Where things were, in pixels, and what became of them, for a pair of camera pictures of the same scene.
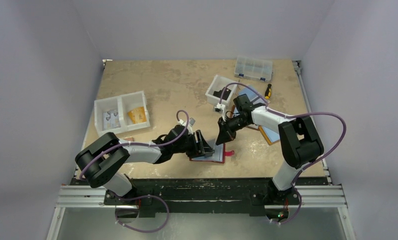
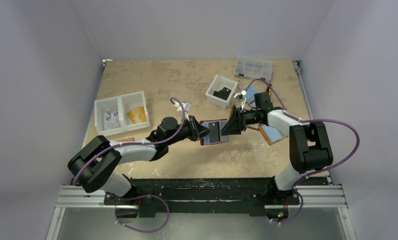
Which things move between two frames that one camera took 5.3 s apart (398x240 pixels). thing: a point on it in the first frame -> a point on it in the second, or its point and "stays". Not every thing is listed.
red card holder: [219, 154] -> [216, 126]
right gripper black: [227, 125] stays
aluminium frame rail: [81, 196] stays
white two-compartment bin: [122, 113] stays
